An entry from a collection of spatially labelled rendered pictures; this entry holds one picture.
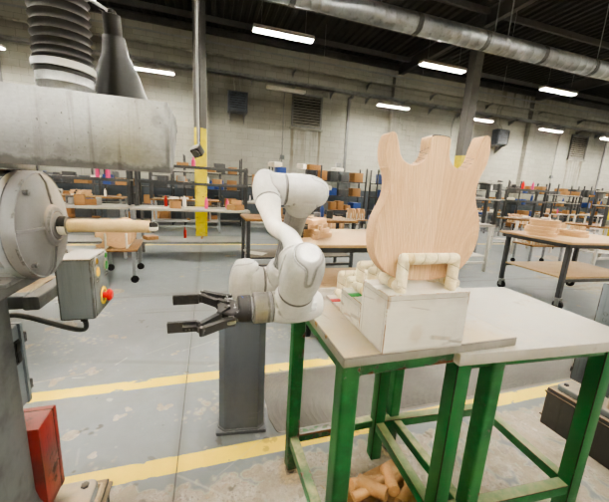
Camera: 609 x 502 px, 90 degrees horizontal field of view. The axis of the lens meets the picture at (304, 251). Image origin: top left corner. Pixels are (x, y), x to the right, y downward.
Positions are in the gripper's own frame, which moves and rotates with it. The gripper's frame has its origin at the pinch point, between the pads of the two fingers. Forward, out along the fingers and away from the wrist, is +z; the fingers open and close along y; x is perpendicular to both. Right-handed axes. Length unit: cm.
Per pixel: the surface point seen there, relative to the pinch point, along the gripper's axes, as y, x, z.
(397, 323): -16, 2, -58
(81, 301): 23.2, -7.9, 29.7
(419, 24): 475, 248, -356
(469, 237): -8, 24, -83
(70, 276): 24.5, 0.2, 31.9
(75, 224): 7.1, 22.0, 22.0
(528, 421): 18, -107, -201
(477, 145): -3, 50, -81
